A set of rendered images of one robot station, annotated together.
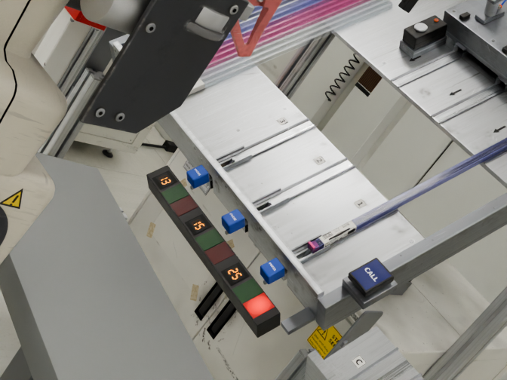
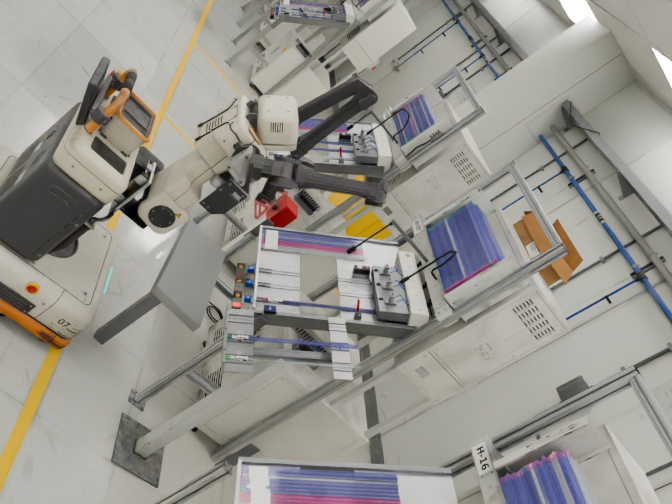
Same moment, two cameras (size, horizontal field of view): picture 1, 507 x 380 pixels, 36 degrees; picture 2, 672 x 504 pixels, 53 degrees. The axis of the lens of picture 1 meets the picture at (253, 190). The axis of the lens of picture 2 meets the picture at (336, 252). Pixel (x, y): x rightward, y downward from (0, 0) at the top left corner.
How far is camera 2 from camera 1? 2.00 m
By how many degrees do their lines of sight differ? 24
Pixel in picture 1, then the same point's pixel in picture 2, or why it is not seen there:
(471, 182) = (448, 420)
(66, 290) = (184, 261)
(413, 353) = (292, 376)
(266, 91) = (295, 261)
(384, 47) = (347, 269)
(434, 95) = (347, 288)
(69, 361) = (171, 269)
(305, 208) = (273, 291)
